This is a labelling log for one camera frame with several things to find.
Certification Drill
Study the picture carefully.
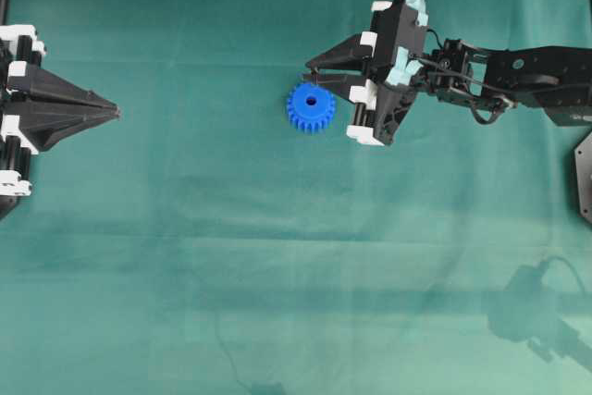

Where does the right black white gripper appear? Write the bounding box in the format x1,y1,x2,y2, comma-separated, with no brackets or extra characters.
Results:
302,0,428,146

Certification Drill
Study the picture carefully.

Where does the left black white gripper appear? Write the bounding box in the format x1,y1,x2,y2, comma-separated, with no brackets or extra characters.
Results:
1,24,120,219

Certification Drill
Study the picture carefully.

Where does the grey metal shaft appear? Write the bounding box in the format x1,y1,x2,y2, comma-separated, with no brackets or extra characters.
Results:
310,69,318,85

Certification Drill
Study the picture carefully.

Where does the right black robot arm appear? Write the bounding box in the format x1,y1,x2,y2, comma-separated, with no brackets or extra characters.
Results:
302,0,591,146

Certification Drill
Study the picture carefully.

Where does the small blue plastic gear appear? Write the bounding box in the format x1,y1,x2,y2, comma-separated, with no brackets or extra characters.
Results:
286,82,337,134

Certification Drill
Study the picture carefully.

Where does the green table cloth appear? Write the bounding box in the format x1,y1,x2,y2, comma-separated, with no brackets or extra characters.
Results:
1,0,591,394

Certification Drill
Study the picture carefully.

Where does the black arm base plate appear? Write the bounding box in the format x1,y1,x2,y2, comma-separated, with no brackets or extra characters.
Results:
573,133,592,224

